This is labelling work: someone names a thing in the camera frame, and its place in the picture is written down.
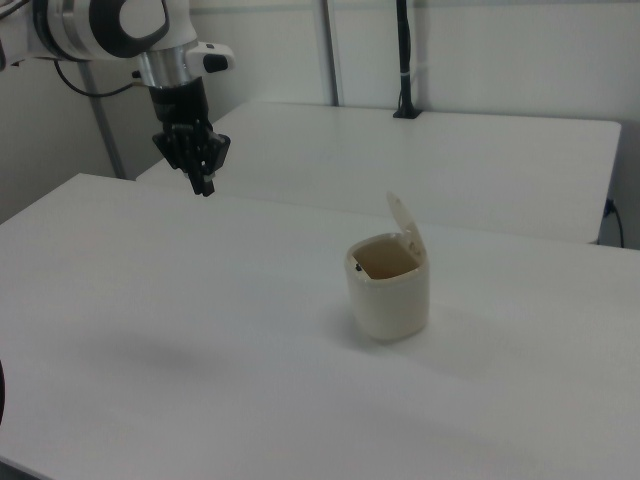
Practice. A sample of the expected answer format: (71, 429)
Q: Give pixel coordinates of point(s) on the dark round object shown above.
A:
(2, 395)

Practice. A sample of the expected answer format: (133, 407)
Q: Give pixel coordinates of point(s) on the grey metal frame post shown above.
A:
(101, 120)
(333, 52)

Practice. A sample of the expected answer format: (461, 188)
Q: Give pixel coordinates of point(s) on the black pole with clamp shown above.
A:
(406, 59)

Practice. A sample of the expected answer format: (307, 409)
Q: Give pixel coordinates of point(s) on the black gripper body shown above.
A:
(179, 112)

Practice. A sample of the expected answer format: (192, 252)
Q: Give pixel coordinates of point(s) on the cream mini trash bin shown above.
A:
(389, 287)

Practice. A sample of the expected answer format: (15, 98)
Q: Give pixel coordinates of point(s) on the white rear table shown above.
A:
(425, 165)

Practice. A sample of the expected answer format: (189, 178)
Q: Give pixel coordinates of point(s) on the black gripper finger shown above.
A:
(209, 181)
(194, 176)

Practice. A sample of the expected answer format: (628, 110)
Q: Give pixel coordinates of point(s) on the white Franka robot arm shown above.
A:
(90, 25)

